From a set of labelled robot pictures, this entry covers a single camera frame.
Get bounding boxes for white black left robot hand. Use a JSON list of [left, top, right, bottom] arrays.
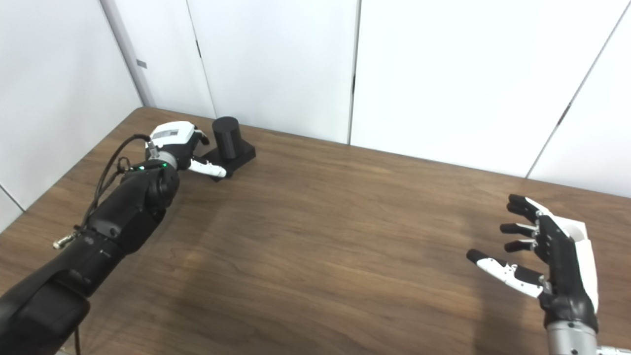
[[146, 121, 227, 179]]

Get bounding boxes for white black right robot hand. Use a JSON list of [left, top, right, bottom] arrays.
[[466, 194, 599, 332]]

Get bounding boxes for white square piece with hole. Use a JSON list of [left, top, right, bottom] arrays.
[[552, 215, 591, 243]]

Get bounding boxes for black peg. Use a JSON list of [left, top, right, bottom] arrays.
[[200, 116, 257, 182]]

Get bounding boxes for gray wall corner post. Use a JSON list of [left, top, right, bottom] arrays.
[[99, 0, 156, 108]]

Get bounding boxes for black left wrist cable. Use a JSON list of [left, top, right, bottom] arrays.
[[53, 134, 158, 355]]

